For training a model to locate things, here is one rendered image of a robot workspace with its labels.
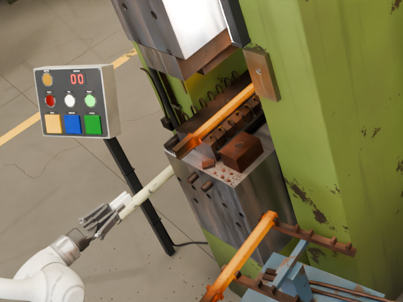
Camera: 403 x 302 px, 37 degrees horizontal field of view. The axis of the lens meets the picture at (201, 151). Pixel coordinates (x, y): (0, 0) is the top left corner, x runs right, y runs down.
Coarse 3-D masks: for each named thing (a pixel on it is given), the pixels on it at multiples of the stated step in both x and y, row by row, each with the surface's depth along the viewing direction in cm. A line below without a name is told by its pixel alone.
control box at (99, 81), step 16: (112, 64) 229; (64, 80) 233; (80, 80) 229; (96, 80) 226; (112, 80) 230; (64, 96) 235; (80, 96) 231; (96, 96) 228; (112, 96) 230; (48, 112) 241; (64, 112) 237; (80, 112) 233; (96, 112) 230; (112, 112) 231; (64, 128) 239; (112, 128) 231
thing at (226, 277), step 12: (264, 216) 179; (276, 216) 180; (264, 228) 176; (252, 240) 174; (240, 252) 172; (228, 264) 170; (240, 264) 170; (228, 276) 167; (216, 288) 165; (204, 300) 163; (216, 300) 165
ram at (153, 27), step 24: (120, 0) 182; (144, 0) 171; (168, 0) 165; (192, 0) 170; (216, 0) 176; (144, 24) 181; (168, 24) 170; (192, 24) 173; (216, 24) 180; (168, 48) 179; (192, 48) 176
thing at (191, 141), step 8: (248, 88) 218; (240, 96) 216; (232, 104) 214; (224, 112) 212; (208, 120) 211; (216, 120) 210; (200, 128) 209; (208, 128) 209; (192, 136) 206; (200, 136) 207; (184, 144) 204; (192, 144) 207; (176, 152) 203; (184, 152) 206
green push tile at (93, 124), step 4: (84, 116) 232; (88, 116) 231; (92, 116) 230; (96, 116) 229; (100, 116) 229; (88, 120) 231; (92, 120) 230; (96, 120) 230; (100, 120) 229; (88, 124) 232; (92, 124) 231; (96, 124) 230; (100, 124) 229; (88, 128) 232; (92, 128) 231; (96, 128) 231; (100, 128) 230; (88, 132) 233; (92, 132) 232; (96, 132) 231; (100, 132) 230
